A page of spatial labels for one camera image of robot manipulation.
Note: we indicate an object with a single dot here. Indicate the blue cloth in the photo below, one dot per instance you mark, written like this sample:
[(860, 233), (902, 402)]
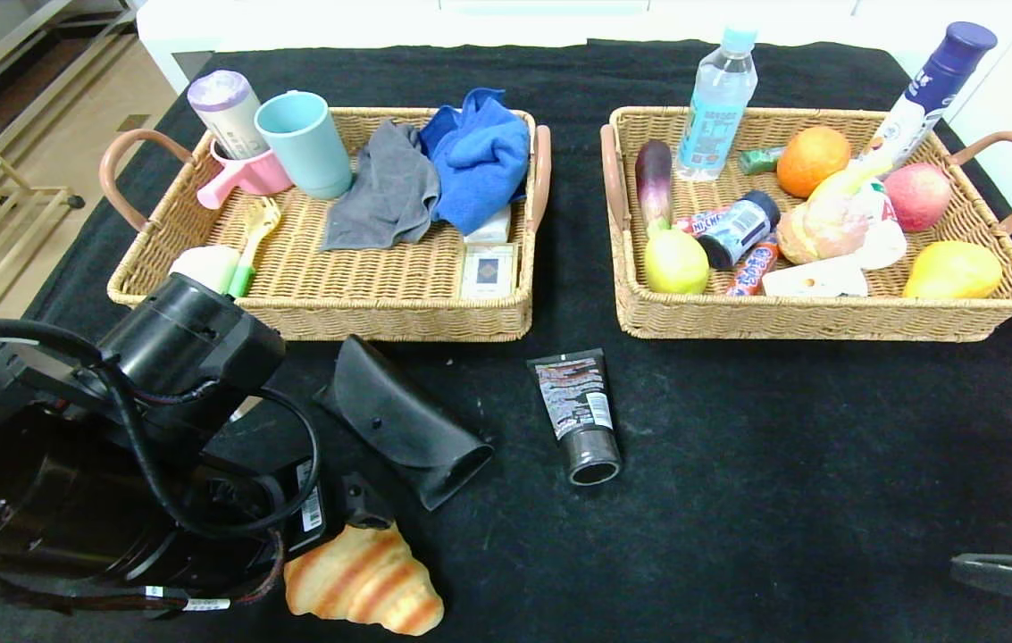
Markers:
[(479, 159)]

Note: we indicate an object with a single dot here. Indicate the round cream puff bread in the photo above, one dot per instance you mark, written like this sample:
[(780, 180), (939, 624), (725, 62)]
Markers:
[(818, 232)]

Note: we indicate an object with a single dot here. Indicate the red apple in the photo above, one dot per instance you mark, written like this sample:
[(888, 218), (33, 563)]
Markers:
[(916, 196)]

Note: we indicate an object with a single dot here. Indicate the orange blue candy roll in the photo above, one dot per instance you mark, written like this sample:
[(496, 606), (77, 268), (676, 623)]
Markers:
[(754, 268)]

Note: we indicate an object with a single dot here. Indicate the grey cloth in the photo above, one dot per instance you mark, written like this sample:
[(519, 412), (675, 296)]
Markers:
[(385, 195)]

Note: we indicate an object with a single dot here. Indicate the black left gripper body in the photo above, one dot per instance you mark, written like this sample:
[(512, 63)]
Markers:
[(310, 506)]

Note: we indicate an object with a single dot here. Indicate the white background table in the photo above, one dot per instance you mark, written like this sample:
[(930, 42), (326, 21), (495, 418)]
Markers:
[(336, 27)]

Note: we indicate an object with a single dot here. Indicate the card box blue diamond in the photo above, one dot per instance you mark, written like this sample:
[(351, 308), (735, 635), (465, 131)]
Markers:
[(488, 271)]

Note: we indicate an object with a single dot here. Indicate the black table cloth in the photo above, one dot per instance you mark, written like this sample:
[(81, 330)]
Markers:
[(738, 536)]

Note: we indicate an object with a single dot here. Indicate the purple eggplant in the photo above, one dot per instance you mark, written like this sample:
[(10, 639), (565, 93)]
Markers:
[(654, 179)]

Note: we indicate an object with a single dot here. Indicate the yellow banana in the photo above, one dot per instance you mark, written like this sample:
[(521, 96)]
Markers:
[(854, 179)]

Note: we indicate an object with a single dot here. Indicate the black leather glasses case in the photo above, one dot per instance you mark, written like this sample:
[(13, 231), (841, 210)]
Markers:
[(398, 420)]

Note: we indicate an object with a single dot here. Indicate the white yogurt drink bottle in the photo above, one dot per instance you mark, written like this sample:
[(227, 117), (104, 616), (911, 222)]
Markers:
[(890, 241)]

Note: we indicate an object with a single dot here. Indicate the light blue plastic cup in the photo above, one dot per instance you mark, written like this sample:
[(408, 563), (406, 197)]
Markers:
[(307, 150)]

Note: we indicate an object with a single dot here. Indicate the yellow lemon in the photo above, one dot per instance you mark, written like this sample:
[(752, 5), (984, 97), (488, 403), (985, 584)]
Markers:
[(675, 263)]

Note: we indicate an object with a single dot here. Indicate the striped golden croissant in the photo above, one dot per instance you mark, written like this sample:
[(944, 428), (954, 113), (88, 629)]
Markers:
[(372, 580)]

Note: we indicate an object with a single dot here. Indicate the plain white small box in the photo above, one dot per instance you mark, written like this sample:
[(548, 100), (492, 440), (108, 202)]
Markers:
[(492, 229)]

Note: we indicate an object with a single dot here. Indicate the white tumbler lilac lid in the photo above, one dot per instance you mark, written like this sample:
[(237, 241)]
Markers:
[(227, 109)]

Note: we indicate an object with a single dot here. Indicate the small green candy pack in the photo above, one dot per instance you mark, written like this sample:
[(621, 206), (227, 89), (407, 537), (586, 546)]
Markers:
[(757, 162)]

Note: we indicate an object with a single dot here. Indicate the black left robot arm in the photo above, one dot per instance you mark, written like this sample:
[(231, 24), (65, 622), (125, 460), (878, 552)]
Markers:
[(41, 482)]

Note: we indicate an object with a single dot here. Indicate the clear water bottle blue label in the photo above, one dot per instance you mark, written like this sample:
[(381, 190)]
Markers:
[(715, 107)]

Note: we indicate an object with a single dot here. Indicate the yellow pear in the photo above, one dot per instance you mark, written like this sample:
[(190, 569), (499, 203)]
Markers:
[(952, 272)]

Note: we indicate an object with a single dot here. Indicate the pale white soap bar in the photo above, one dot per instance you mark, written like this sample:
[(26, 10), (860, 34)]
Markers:
[(202, 263)]

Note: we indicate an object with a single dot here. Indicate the red white candy roll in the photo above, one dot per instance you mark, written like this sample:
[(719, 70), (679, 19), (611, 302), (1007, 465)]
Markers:
[(689, 221)]

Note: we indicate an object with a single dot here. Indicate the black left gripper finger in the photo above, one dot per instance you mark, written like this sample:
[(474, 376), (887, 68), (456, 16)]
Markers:
[(367, 505)]

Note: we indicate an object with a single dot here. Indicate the orange fruit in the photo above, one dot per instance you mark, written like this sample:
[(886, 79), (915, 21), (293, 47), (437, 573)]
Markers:
[(813, 162)]

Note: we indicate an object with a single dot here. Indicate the small jar dark blue lid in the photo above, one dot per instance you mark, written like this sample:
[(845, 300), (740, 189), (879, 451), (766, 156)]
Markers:
[(738, 230)]

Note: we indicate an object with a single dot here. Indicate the white bottle purple cap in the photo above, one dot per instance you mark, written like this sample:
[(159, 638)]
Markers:
[(916, 105)]

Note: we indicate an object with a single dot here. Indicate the black cosmetic tube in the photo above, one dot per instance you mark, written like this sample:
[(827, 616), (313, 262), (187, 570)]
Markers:
[(577, 402)]

